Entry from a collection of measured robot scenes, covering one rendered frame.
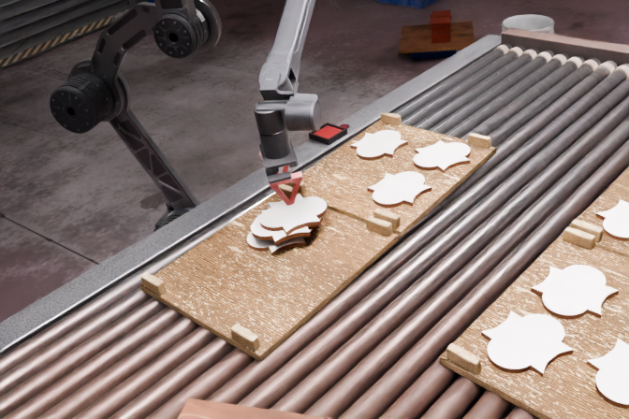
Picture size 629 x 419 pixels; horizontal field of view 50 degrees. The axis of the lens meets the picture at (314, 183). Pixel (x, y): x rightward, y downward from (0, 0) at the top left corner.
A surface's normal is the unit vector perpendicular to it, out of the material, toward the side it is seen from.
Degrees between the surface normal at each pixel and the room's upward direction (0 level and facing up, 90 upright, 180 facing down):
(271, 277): 0
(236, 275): 0
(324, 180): 0
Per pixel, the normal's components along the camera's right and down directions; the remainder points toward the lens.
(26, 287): -0.13, -0.85
